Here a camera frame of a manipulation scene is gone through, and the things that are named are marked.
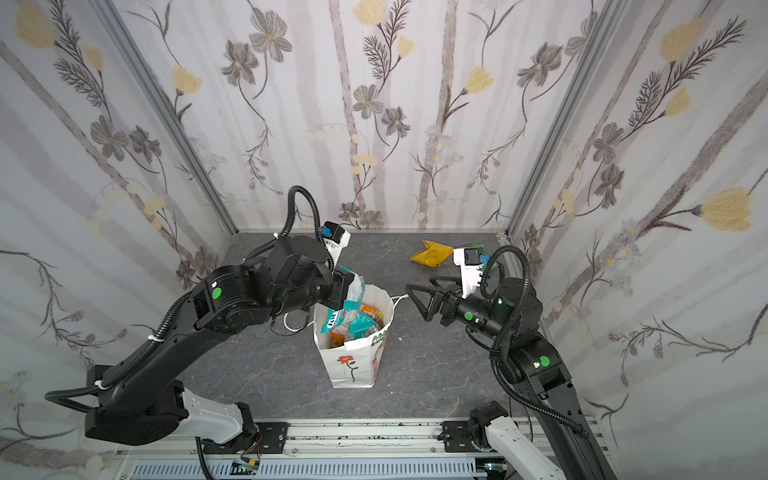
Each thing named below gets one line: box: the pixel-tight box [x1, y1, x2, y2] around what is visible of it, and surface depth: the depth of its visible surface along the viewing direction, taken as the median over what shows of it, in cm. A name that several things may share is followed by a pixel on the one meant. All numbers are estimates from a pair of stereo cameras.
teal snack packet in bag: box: [348, 312, 381, 341], surface depth 82 cm
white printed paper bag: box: [314, 284, 394, 389], surface depth 70 cm
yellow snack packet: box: [410, 239, 455, 267], surface depth 110 cm
